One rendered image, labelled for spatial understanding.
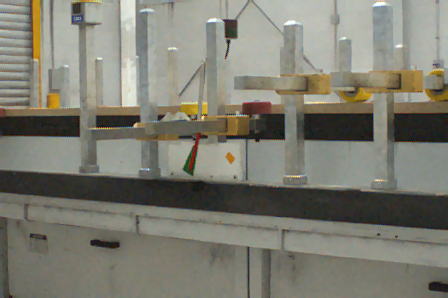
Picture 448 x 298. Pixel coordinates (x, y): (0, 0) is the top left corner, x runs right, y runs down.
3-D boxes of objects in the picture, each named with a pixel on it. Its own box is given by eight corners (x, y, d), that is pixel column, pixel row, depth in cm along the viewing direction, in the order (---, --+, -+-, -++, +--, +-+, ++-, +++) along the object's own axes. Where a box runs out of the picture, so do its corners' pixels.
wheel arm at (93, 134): (92, 144, 220) (92, 127, 219) (83, 143, 222) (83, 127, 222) (203, 137, 253) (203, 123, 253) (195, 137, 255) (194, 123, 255)
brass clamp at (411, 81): (412, 92, 187) (412, 69, 187) (359, 93, 196) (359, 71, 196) (425, 92, 192) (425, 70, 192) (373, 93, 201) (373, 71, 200)
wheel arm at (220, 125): (155, 138, 202) (154, 119, 201) (144, 138, 204) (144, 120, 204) (266, 132, 235) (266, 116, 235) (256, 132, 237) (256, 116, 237)
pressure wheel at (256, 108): (260, 142, 229) (259, 99, 229) (236, 142, 234) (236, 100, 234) (277, 141, 235) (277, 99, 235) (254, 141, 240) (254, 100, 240)
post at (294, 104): (297, 217, 210) (294, 20, 208) (285, 216, 213) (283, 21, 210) (305, 215, 213) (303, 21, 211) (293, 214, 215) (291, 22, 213)
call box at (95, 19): (85, 25, 254) (85, -1, 253) (70, 27, 258) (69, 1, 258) (102, 26, 259) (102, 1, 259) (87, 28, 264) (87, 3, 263)
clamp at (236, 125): (237, 135, 220) (237, 115, 220) (197, 134, 229) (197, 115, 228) (251, 134, 224) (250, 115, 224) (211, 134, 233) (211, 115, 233)
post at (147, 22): (150, 179, 242) (147, 8, 239) (141, 178, 244) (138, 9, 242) (158, 178, 245) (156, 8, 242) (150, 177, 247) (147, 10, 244)
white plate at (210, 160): (240, 182, 220) (240, 143, 219) (166, 178, 237) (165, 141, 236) (242, 182, 220) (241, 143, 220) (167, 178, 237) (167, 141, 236)
